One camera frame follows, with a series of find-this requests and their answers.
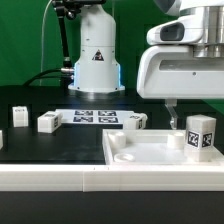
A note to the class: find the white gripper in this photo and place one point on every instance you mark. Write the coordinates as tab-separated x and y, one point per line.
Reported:
172	72

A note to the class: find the white square tabletop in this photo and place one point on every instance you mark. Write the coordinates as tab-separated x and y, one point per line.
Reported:
147	147

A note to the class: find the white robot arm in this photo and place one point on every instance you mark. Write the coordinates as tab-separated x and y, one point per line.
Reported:
198	24

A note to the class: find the marker sheet with tags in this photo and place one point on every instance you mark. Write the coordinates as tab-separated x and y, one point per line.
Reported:
77	116

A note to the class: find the white block left edge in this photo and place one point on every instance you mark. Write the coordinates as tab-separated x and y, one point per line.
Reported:
1	139

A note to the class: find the white U-shaped fence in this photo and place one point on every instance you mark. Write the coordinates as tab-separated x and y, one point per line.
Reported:
87	178

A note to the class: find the black camera stand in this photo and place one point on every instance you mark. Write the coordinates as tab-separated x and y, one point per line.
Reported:
69	9

